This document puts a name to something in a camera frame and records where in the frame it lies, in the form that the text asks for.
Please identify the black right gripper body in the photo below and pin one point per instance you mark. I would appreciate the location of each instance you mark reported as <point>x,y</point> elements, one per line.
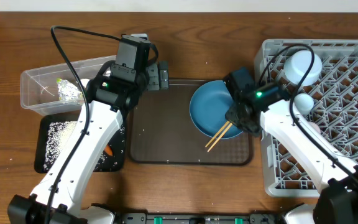
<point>235,117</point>

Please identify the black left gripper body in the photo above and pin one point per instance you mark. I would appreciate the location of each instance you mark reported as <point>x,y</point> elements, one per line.
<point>153,78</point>

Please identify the dark blue plate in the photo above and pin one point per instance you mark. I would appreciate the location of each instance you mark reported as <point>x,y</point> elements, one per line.
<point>208,107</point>

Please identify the light blue cup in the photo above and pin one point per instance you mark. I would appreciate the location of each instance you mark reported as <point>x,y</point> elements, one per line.
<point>304,103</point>

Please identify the pink cup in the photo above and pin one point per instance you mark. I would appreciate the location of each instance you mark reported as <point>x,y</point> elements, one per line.
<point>315,127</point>

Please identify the light blue bowl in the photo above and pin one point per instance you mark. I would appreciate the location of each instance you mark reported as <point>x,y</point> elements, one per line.
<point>296,66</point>

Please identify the white napkin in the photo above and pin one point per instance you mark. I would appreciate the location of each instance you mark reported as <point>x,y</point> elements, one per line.
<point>85,81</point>

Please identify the orange carrot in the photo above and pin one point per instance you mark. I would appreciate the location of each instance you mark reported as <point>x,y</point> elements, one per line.
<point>108,150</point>

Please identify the aluminium foil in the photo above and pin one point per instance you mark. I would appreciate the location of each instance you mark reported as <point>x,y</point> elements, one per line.
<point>67,91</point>

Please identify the white rice pile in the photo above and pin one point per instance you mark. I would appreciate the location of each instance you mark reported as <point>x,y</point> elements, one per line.
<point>54,143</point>

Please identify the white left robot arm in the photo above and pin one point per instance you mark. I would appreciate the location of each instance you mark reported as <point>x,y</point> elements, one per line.
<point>109,96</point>

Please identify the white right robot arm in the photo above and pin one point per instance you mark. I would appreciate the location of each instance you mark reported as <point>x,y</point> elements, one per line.
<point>268,108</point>

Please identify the grey dishwasher rack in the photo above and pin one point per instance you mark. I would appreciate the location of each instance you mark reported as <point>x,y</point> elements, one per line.
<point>335,109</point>

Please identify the black waste tray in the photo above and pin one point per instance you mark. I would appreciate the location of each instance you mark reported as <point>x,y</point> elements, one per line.
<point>40,140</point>

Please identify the brown serving tray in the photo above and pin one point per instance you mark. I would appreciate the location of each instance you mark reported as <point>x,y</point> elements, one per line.
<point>163,132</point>

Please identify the clear plastic bin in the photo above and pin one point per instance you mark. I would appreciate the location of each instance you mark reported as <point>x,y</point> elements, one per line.
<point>44,90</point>

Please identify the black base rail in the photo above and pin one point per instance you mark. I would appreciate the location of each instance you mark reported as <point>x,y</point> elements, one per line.
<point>144,217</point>

